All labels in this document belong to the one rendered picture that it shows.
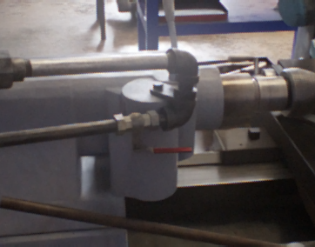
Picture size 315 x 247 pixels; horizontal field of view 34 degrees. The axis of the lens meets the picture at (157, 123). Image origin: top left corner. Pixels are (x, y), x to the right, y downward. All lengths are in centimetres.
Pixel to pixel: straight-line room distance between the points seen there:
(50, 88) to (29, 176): 15
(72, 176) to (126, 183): 9
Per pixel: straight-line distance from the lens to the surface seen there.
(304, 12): 188
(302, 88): 91
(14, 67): 62
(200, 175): 115
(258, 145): 120
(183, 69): 71
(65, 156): 83
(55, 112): 81
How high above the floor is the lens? 148
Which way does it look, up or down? 28 degrees down
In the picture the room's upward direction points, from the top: straight up
